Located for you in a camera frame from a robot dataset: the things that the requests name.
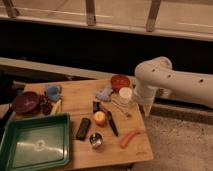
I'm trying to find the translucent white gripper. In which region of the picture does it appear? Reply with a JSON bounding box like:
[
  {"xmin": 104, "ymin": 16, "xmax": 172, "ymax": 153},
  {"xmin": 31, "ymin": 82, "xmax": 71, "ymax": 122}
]
[{"xmin": 133, "ymin": 87, "xmax": 156, "ymax": 117}]

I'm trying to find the light blue towel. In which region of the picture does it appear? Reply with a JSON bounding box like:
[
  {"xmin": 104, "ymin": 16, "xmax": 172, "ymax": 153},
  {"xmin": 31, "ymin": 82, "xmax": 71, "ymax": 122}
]
[{"xmin": 95, "ymin": 85, "xmax": 113, "ymax": 102}]

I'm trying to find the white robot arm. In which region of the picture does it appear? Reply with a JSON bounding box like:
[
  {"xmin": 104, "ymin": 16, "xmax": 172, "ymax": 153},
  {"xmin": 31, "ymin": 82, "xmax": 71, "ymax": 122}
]
[{"xmin": 133, "ymin": 57, "xmax": 213, "ymax": 117}]

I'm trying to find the green plastic tray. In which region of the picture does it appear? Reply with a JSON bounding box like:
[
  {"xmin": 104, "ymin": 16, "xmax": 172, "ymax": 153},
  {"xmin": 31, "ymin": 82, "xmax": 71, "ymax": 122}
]
[{"xmin": 0, "ymin": 114, "xmax": 71, "ymax": 171}]

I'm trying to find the white paper cup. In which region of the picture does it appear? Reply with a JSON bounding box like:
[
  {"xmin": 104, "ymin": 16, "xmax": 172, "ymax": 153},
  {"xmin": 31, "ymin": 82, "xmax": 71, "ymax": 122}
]
[{"xmin": 119, "ymin": 87, "xmax": 132, "ymax": 104}]

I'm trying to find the red bowl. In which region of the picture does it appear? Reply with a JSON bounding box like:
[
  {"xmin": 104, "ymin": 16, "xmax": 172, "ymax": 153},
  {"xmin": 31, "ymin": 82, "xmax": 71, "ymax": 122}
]
[{"xmin": 110, "ymin": 74, "xmax": 130, "ymax": 92}]

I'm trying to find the wooden board table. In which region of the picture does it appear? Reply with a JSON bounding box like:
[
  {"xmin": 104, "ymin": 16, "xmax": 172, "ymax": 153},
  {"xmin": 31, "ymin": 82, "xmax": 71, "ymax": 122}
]
[{"xmin": 9, "ymin": 77, "xmax": 155, "ymax": 171}]

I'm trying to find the small black block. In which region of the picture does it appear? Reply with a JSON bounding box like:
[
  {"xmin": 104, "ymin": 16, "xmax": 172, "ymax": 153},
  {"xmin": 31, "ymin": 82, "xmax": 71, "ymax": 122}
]
[{"xmin": 93, "ymin": 101, "xmax": 100, "ymax": 113}]

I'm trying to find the orange carrot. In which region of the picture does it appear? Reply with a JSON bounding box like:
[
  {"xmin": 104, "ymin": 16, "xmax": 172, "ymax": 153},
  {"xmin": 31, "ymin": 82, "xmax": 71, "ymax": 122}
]
[{"xmin": 119, "ymin": 129, "xmax": 142, "ymax": 149}]

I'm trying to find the orange apple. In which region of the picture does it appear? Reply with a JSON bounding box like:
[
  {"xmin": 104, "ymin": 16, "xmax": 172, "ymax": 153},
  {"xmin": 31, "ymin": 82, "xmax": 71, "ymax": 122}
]
[{"xmin": 94, "ymin": 111, "xmax": 106, "ymax": 127}]

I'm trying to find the small metal cup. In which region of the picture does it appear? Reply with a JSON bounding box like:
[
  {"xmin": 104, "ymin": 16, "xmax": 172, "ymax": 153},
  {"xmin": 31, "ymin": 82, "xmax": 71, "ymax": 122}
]
[{"xmin": 89, "ymin": 132, "xmax": 103, "ymax": 149}]

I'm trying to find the black rectangular remote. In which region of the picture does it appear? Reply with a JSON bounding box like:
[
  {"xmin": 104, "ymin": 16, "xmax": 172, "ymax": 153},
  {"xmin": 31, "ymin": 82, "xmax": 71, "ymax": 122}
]
[{"xmin": 76, "ymin": 118, "xmax": 91, "ymax": 141}]

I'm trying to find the yellow banana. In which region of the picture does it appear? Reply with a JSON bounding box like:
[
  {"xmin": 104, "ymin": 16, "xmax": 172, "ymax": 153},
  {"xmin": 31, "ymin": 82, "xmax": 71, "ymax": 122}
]
[{"xmin": 51, "ymin": 99, "xmax": 62, "ymax": 115}]

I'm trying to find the blue cup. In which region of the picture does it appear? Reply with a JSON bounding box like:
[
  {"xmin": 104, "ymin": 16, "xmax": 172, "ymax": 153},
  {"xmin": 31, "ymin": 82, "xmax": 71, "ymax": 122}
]
[{"xmin": 45, "ymin": 85, "xmax": 62, "ymax": 102}]

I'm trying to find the purple bowl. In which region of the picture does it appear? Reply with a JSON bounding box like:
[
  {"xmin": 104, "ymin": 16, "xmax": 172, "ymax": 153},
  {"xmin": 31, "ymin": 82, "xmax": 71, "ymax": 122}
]
[{"xmin": 12, "ymin": 91, "xmax": 40, "ymax": 114}]

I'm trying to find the black-handled knife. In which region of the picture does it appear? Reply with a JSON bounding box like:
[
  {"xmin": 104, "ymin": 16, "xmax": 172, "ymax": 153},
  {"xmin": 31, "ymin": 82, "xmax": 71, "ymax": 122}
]
[{"xmin": 100, "ymin": 104, "xmax": 119, "ymax": 136}]

